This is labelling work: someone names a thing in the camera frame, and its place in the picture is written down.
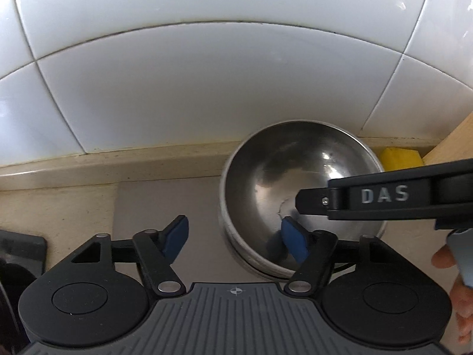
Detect large steel bowl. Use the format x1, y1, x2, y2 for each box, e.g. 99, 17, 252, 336
219, 120, 385, 280

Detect person's right hand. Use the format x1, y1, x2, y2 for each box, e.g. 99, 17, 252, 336
431, 244, 473, 344

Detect wooden knife block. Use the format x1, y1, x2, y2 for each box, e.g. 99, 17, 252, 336
423, 113, 473, 165

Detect yellow sponge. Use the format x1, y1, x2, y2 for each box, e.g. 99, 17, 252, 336
378, 148, 424, 172

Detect black gas stove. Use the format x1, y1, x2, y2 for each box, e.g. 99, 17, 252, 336
1, 230, 47, 354

